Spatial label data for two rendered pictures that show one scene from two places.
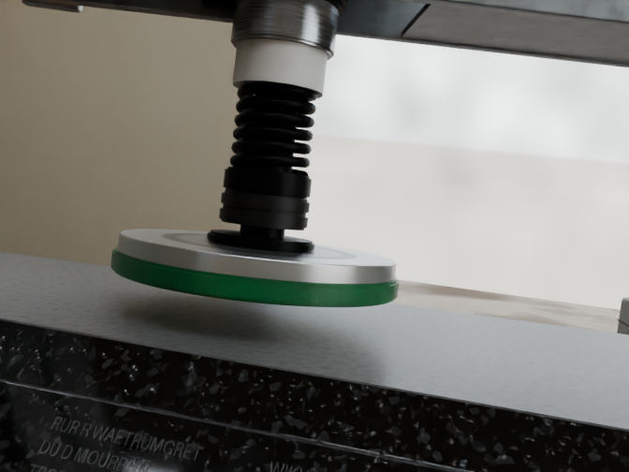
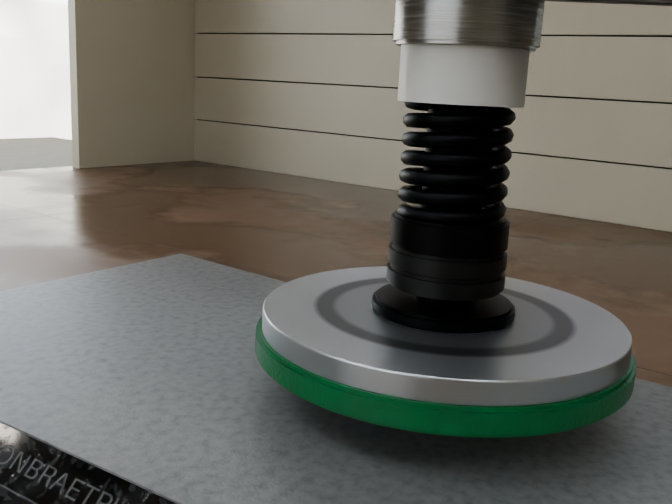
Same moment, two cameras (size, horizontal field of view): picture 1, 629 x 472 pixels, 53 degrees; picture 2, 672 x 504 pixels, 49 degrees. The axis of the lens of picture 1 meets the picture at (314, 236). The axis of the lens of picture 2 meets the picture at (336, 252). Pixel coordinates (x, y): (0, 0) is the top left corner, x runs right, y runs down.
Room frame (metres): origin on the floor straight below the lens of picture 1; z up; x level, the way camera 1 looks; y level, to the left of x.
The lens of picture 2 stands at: (0.91, 0.16, 1.04)
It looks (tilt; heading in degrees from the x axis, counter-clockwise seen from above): 13 degrees down; 205
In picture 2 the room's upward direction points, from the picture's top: 3 degrees clockwise
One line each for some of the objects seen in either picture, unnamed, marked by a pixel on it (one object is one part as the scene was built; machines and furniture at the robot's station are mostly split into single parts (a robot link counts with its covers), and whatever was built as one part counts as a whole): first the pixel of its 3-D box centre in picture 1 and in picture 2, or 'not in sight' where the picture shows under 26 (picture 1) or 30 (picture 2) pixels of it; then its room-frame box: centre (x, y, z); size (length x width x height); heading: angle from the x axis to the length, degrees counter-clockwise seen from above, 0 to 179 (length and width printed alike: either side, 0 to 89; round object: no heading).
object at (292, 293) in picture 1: (259, 258); (440, 326); (0.50, 0.04, 0.90); 0.22 x 0.22 x 0.04
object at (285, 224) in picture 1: (263, 217); (445, 275); (0.50, 0.04, 0.93); 0.07 x 0.07 x 0.01
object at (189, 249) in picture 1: (259, 253); (441, 320); (0.50, 0.04, 0.90); 0.21 x 0.21 x 0.01
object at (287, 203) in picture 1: (265, 202); (446, 255); (0.50, 0.04, 0.94); 0.07 x 0.07 x 0.01
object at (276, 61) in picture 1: (280, 67); (462, 71); (0.50, 0.04, 1.05); 0.07 x 0.07 x 0.04
